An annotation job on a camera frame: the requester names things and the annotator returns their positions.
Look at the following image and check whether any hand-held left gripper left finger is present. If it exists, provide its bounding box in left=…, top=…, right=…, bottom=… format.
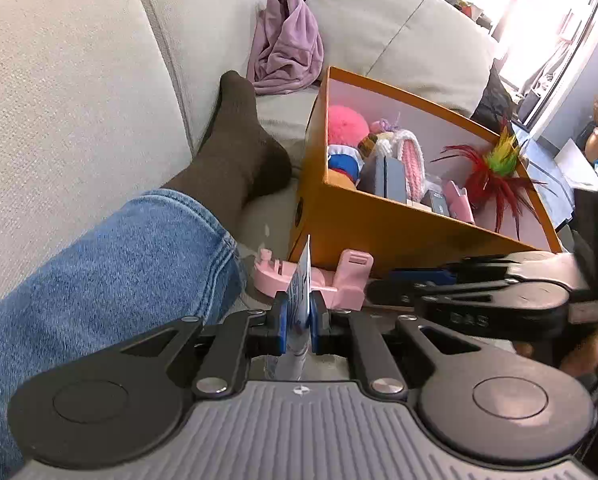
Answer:
left=121, top=291, right=288, bottom=402

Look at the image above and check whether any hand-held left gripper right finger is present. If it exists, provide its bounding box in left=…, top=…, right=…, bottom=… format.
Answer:
left=309, top=290, right=482, bottom=402

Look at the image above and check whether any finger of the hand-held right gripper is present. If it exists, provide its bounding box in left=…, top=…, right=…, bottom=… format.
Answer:
left=388, top=251, right=582, bottom=288
left=366, top=279, right=572, bottom=343

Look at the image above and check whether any white squeeze tube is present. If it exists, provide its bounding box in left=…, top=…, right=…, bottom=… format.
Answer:
left=264, top=234, right=314, bottom=384

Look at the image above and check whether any pink selfie stick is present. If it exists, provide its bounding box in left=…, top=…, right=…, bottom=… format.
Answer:
left=254, top=247, right=375, bottom=311

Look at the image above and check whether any pink wallet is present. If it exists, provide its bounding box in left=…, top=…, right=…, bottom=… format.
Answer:
left=441, top=180, right=476, bottom=225

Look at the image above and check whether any printed picture card box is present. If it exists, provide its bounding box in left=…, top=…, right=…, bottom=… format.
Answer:
left=420, top=189, right=453, bottom=219

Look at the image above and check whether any red and green feather toy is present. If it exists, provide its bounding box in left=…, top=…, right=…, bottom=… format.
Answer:
left=431, top=120, right=551, bottom=237

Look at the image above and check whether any orange cardboard box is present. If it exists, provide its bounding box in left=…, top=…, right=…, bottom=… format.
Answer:
left=288, top=66, right=564, bottom=282

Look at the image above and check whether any white crocheted bunny pouch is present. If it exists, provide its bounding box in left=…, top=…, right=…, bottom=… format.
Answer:
left=369, top=117, right=430, bottom=202

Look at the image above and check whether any dark blue box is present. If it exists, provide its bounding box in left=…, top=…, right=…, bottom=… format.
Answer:
left=356, top=155, right=408, bottom=205

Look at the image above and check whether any colourful plush doll keychain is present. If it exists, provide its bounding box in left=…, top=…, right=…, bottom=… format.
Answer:
left=326, top=135, right=380, bottom=191

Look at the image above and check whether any pink and green plush pompom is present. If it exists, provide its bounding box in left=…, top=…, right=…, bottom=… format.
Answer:
left=327, top=105, right=371, bottom=149

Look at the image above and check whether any person's right hand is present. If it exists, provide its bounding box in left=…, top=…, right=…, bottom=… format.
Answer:
left=519, top=322, right=598, bottom=388

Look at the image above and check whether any black cushion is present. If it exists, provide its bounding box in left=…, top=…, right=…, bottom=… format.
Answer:
left=472, top=60, right=518, bottom=132

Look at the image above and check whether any person's left leg in jeans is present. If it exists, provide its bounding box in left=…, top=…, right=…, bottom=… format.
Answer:
left=0, top=187, right=248, bottom=471

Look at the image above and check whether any dark brown sock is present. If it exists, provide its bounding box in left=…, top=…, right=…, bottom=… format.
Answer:
left=161, top=71, right=294, bottom=239

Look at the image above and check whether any beige sofa cushion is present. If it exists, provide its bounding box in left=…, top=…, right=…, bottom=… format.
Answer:
left=306, top=0, right=501, bottom=117

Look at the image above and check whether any purple cloth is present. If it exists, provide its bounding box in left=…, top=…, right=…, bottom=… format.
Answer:
left=246, top=0, right=326, bottom=97

